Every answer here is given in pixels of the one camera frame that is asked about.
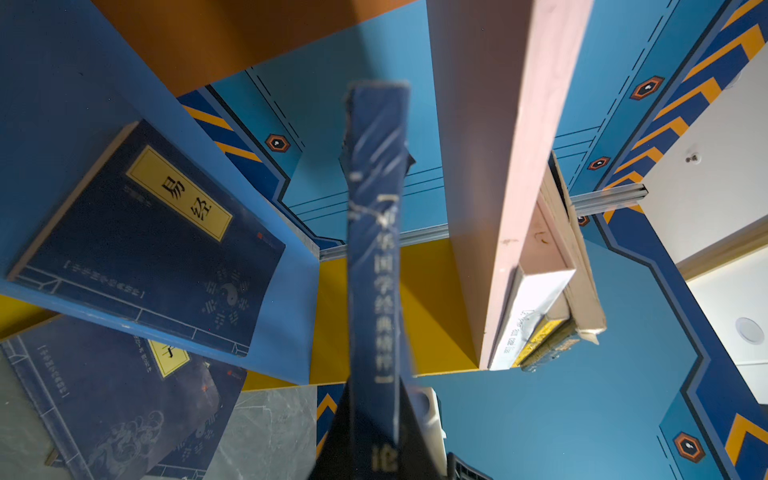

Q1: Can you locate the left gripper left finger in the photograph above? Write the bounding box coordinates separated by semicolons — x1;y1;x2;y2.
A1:
308;384;353;480

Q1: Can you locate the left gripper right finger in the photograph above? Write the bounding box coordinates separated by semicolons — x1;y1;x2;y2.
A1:
398;380;446;479

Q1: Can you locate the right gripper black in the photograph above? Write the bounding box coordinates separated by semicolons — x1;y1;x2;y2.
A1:
446;453;492;480

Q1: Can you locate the yellow cartoon cover book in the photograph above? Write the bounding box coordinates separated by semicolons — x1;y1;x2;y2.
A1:
512;294;570;368

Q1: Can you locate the navy book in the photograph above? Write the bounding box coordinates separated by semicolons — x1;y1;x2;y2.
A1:
1;315;246;479
344;81;410;479

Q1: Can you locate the white book brown pattern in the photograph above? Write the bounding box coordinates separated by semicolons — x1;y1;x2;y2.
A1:
488;198;576;371

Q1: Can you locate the navy book lowest front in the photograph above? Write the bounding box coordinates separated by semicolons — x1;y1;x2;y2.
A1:
8;121;285;357

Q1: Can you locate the black book yellow title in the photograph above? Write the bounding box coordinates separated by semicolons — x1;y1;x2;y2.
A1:
521;154;607;372

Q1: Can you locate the yellow pink blue bookshelf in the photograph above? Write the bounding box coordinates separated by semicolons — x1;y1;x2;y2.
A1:
1;1;592;390

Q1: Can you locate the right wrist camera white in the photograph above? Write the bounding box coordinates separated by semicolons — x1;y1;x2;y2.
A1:
411;387;447;477

